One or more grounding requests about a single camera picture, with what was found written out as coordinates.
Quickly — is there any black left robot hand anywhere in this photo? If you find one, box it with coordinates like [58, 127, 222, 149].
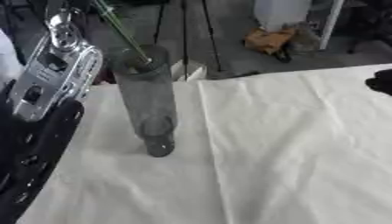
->
[45, 0, 98, 15]

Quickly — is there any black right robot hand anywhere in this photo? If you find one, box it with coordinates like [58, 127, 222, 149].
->
[364, 68, 392, 97]

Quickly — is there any green flower stem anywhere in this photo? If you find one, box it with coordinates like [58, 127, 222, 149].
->
[92, 0, 153, 65]

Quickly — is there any dark grey cylindrical vase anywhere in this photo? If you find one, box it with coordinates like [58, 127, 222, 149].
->
[107, 44, 179, 158]

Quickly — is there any dark chair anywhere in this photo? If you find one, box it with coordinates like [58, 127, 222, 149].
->
[344, 0, 392, 54]

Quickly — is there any white pole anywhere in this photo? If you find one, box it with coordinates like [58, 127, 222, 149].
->
[318, 0, 348, 51]

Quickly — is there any grey bag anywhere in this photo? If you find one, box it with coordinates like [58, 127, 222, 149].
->
[288, 22, 324, 54]

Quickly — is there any black tripod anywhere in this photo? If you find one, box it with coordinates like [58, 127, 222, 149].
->
[151, 0, 226, 81]

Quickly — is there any orange brown bag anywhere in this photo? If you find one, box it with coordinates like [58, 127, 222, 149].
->
[243, 26, 298, 56]

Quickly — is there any white box stand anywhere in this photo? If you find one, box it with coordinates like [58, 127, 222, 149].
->
[252, 0, 314, 32]

